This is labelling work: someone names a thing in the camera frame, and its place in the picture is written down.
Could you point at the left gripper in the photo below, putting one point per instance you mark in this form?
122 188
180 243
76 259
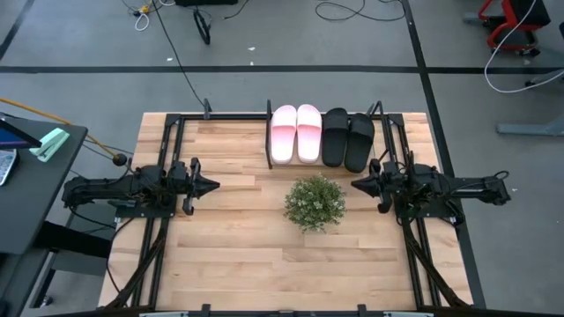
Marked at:
187 185

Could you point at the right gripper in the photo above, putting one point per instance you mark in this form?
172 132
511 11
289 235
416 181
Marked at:
392 182

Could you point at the black foam slide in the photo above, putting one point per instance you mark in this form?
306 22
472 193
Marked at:
359 143
335 136

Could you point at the pink foam slide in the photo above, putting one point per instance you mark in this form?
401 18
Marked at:
283 136
308 136

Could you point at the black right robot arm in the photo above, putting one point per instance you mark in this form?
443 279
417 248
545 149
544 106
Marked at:
462 187

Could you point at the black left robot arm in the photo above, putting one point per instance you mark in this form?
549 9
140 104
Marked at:
106 187

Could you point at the black metal shelf wooden board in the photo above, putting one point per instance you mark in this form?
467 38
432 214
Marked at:
268 141

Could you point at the green plant in black pot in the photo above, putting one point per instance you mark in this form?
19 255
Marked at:
315 202

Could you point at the black round knob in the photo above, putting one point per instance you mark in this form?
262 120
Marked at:
120 159

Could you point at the mint green stapler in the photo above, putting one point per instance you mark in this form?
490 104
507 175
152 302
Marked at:
50 143

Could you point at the grey desk base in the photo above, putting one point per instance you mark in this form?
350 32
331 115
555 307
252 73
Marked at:
529 128

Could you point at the black office desk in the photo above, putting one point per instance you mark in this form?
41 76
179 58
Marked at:
26 211

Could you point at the open laptop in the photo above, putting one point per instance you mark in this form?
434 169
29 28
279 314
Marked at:
13 136

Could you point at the red and black cart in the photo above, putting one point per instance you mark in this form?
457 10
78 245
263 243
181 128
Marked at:
511 22

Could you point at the black aluminium table frame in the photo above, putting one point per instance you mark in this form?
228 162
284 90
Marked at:
189 117

